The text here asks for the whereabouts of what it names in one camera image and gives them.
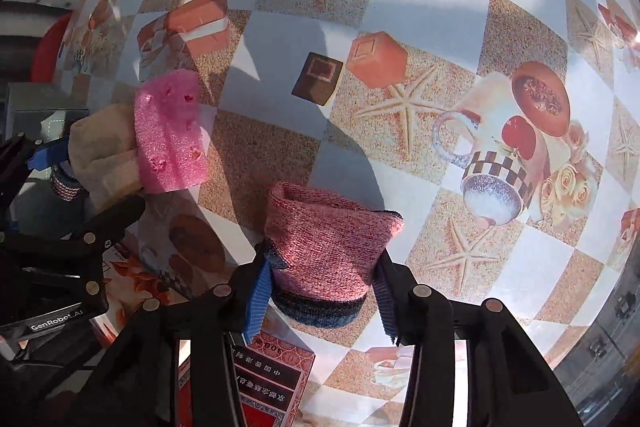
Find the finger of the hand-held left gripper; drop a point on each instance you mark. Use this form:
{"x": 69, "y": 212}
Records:
{"x": 47, "y": 155}
{"x": 115, "y": 214}

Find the checkered printed tablecloth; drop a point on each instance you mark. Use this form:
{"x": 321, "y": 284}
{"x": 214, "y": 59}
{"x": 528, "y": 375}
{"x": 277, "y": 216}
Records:
{"x": 425, "y": 7}

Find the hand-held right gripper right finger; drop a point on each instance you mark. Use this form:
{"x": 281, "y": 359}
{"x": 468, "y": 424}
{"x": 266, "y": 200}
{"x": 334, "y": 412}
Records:
{"x": 387, "y": 307}

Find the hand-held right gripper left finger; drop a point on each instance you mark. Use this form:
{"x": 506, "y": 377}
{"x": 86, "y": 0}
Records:
{"x": 256, "y": 307}

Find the purple mesh hair band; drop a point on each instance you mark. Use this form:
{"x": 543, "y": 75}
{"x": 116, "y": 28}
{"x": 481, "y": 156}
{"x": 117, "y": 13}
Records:
{"x": 65, "y": 184}

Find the white orange tissue pack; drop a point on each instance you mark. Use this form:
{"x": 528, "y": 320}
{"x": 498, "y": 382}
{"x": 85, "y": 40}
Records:
{"x": 130, "y": 277}

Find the magenta pink scrunchie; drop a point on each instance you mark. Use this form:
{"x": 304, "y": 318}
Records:
{"x": 170, "y": 132}

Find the red plastic stool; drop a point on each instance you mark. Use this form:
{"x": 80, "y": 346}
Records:
{"x": 47, "y": 52}

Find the red patterned carton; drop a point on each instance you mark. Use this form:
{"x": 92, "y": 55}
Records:
{"x": 270, "y": 382}

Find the beige knitted cloth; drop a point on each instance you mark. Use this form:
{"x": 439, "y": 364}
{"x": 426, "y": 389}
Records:
{"x": 100, "y": 142}

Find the pink knitted sock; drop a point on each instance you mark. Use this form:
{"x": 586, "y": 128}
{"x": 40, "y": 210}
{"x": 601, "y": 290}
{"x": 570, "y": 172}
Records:
{"x": 325, "y": 247}

